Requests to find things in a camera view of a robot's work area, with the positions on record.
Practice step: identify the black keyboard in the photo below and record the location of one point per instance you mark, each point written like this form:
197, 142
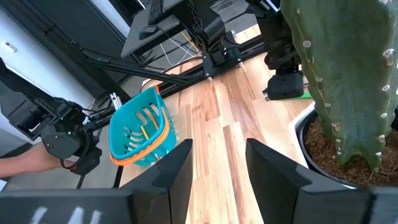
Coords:
155, 11

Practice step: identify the green cactus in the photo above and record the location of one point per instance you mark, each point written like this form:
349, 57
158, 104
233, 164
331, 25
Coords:
348, 77

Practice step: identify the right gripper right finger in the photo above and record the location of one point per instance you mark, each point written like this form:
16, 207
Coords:
295, 202

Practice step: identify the black computer mouse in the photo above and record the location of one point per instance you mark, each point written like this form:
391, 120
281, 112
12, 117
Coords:
148, 31

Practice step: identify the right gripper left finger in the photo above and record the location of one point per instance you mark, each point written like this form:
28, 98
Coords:
93, 207

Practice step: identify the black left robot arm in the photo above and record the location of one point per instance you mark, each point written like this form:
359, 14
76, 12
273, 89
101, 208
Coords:
214, 34

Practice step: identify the black metal table frame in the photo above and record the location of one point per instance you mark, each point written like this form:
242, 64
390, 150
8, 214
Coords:
140, 70

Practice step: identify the green basket with orange rim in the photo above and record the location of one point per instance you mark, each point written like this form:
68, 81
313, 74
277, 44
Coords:
121, 137

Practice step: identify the grey desk top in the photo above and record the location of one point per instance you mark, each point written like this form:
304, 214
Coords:
146, 43

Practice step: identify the silver metal bracket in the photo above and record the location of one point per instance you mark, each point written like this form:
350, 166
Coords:
115, 100

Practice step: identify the person's forearm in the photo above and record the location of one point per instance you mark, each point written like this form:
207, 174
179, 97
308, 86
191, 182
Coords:
28, 163

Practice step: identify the white hexagonal plant pot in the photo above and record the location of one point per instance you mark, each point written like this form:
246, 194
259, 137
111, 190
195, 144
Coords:
295, 124

